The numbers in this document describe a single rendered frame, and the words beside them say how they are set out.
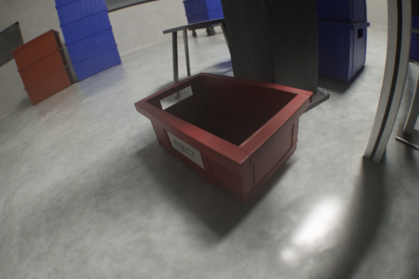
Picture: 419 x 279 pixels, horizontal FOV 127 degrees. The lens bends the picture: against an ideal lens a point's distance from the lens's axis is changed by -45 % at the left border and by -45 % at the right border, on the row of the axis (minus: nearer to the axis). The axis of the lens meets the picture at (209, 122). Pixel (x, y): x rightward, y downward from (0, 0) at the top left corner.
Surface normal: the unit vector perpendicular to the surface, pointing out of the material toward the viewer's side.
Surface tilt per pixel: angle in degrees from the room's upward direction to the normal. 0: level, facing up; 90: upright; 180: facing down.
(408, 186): 0
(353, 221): 0
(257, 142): 0
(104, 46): 90
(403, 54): 90
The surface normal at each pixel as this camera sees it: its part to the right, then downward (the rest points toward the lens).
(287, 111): -0.18, -0.84
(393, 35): -0.80, 0.43
